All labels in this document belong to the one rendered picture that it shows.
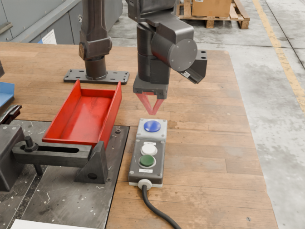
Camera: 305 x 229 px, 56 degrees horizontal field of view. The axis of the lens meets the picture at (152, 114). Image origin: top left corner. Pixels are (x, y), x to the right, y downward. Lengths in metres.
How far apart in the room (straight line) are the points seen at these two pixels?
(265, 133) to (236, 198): 1.66
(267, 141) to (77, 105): 1.59
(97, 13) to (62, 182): 0.42
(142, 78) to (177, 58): 0.12
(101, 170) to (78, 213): 0.09
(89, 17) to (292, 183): 1.54
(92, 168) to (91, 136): 0.14
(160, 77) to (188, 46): 0.10
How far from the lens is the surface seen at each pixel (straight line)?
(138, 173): 0.56
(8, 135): 0.62
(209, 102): 0.82
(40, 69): 1.03
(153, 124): 0.66
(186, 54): 0.48
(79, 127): 0.73
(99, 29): 0.80
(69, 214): 0.56
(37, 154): 0.58
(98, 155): 0.54
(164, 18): 0.50
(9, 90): 0.88
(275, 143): 2.17
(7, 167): 0.61
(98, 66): 0.88
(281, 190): 1.88
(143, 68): 0.55
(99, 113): 0.76
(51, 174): 0.64
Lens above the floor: 1.35
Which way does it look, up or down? 37 degrees down
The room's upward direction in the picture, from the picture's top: straight up
